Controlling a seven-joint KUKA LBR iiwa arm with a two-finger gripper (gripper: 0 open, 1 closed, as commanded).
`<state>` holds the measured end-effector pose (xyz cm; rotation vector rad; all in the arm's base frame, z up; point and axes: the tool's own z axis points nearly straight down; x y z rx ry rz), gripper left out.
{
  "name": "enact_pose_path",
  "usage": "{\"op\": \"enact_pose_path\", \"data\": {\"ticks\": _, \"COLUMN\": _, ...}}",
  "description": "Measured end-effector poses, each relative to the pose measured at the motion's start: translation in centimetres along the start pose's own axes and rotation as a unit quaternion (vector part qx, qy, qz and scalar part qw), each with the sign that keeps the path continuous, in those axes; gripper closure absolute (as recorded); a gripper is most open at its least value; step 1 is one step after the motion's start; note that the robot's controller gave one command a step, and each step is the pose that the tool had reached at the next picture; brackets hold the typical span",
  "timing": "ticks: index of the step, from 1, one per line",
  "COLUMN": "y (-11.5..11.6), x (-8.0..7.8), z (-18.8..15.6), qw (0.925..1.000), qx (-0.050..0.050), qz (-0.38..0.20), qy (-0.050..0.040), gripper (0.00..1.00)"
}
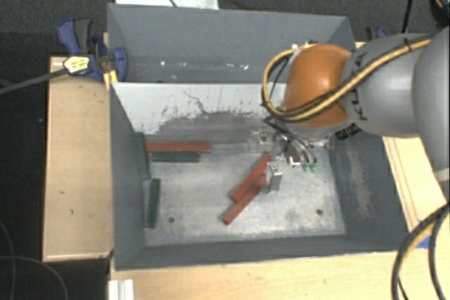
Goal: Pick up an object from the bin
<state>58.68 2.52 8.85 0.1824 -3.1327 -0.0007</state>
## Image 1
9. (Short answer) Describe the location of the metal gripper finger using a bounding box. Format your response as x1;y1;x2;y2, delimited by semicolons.
268;161;284;193

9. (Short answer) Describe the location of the red-brown flat block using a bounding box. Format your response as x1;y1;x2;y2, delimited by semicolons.
145;141;213;153
230;150;273;203
221;175;267;226

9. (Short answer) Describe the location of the dark green flat block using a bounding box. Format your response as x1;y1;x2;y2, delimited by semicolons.
151;150;202;164
145;177;162;229

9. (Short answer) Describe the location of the grey metal bin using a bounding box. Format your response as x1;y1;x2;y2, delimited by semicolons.
106;2;411;271

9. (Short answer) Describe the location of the pale wood flat board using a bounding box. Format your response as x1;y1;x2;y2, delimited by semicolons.
41;54;115;263

